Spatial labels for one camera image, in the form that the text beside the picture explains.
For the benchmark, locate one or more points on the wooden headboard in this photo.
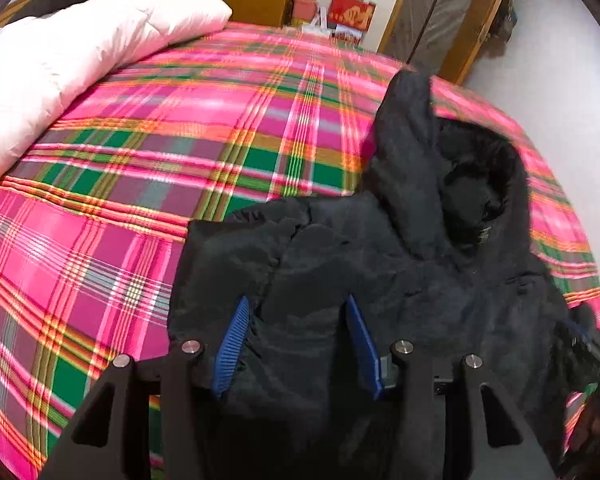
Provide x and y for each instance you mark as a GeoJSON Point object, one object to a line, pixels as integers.
{"type": "Point", "coordinates": [15, 10]}

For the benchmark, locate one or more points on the pink plaid bed sheet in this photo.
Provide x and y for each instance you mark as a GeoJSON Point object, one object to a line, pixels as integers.
{"type": "Point", "coordinates": [180, 110]}

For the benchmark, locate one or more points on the red gift box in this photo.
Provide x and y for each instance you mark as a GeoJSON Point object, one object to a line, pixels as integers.
{"type": "Point", "coordinates": [352, 12]}

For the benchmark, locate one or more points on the black hooded jacket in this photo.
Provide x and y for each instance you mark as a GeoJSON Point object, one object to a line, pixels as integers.
{"type": "Point", "coordinates": [330, 260]}

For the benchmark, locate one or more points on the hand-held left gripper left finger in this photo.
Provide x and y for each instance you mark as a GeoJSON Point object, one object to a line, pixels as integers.
{"type": "Point", "coordinates": [231, 347]}

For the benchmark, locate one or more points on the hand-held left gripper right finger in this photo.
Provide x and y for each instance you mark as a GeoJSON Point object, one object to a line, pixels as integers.
{"type": "Point", "coordinates": [364, 347]}

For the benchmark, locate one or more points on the pale pink duvet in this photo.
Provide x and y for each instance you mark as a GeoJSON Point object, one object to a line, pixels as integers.
{"type": "Point", "coordinates": [55, 60]}

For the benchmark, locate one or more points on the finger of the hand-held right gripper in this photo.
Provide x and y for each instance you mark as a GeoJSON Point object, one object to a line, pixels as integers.
{"type": "Point", "coordinates": [580, 335]}

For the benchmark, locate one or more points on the hanging dark clothes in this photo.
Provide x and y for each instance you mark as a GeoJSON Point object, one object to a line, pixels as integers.
{"type": "Point", "coordinates": [502, 25]}

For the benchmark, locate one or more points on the wooden framed door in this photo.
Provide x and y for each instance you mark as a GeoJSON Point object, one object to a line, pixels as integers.
{"type": "Point", "coordinates": [445, 10]}

